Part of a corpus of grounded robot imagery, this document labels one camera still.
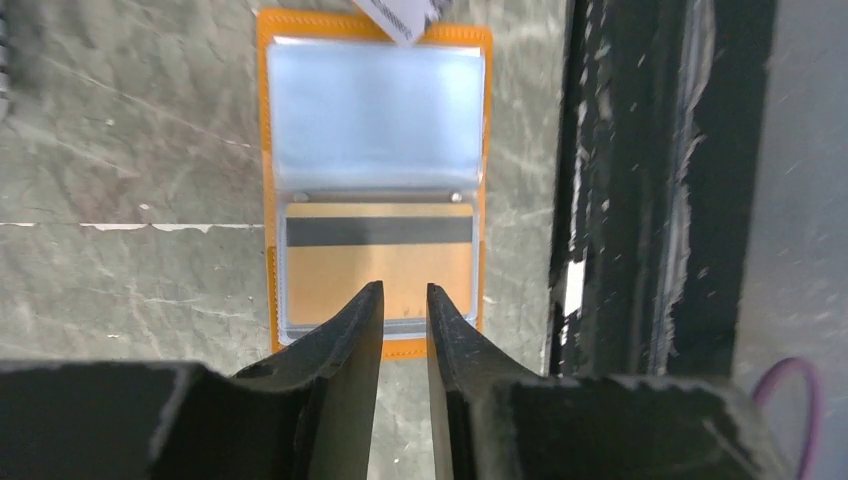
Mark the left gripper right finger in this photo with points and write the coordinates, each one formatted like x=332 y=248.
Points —
x=492 y=418

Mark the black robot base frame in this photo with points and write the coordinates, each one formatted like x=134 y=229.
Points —
x=660 y=128

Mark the gold striped card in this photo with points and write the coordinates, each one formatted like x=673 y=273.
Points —
x=328 y=251

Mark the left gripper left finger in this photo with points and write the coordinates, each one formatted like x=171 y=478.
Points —
x=305 y=412

